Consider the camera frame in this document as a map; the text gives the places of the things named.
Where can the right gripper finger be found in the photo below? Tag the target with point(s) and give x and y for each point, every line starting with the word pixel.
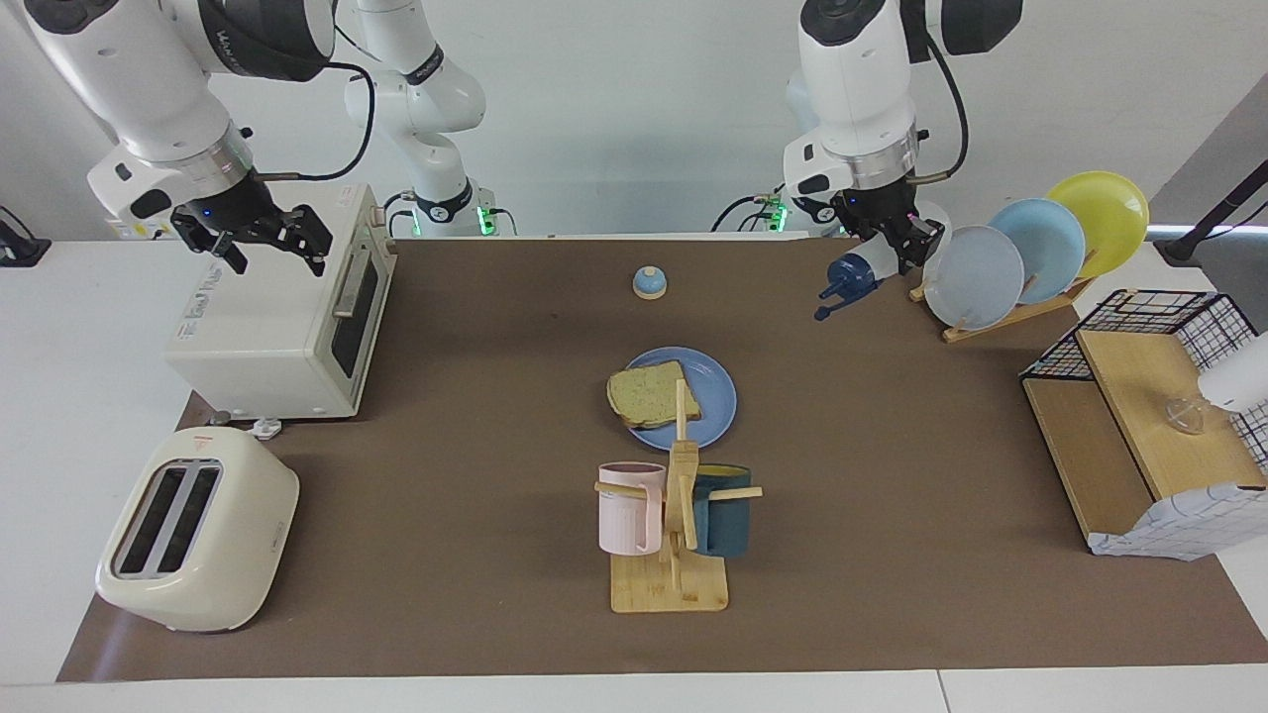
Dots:
pixel 302 238
pixel 213 248

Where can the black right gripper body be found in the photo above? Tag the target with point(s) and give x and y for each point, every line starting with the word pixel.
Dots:
pixel 233 213

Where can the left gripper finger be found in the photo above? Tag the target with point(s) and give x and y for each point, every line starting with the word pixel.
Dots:
pixel 923 243
pixel 892 255

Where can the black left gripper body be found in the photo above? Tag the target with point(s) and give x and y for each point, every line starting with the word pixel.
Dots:
pixel 877 208

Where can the translucent bottle with blue cap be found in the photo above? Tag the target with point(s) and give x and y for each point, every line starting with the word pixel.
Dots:
pixel 852 272

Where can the toasted bread slice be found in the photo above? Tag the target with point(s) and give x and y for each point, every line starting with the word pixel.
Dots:
pixel 649 391

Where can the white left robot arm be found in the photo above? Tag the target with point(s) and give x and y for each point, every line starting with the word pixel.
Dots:
pixel 857 89

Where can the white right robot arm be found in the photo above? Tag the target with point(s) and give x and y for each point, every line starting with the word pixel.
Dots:
pixel 139 69

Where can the pale grey plate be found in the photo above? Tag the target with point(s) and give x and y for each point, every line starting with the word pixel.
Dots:
pixel 981 282

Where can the wooden plate rack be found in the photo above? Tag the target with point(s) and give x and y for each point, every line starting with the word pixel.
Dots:
pixel 1001 322

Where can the light blue plate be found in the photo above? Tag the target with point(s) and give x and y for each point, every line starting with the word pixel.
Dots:
pixel 1050 243

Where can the yellow plate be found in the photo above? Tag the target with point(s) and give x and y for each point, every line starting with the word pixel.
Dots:
pixel 1109 213

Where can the blue round plate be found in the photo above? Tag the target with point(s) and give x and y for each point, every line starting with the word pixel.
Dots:
pixel 715 391

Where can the white toaster oven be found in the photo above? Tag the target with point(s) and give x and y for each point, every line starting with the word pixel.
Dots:
pixel 258 337

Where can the small white round object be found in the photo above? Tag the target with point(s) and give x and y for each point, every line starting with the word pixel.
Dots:
pixel 265 428

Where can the black desk clamp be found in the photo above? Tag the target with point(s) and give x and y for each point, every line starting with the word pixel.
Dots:
pixel 18 250

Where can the small blue dome bell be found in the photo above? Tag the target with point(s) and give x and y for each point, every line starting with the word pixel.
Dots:
pixel 649 285

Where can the cream two-slot toaster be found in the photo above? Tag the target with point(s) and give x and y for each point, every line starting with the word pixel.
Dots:
pixel 198 555

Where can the clear glass cup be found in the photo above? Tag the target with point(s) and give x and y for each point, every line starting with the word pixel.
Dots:
pixel 1185 416

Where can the dark teal mug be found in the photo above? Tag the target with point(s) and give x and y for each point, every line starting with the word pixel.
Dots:
pixel 723 525

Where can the white cylinder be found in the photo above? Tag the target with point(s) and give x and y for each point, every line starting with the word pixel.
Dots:
pixel 1238 381

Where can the pink ribbed mug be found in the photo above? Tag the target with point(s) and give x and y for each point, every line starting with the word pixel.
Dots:
pixel 624 515

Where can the white checked cloth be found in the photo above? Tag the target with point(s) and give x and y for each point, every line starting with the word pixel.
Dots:
pixel 1179 520

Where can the wooden mug tree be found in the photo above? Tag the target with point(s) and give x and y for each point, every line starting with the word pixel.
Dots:
pixel 669 589

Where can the brown table mat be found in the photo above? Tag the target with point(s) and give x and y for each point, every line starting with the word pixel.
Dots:
pixel 495 594

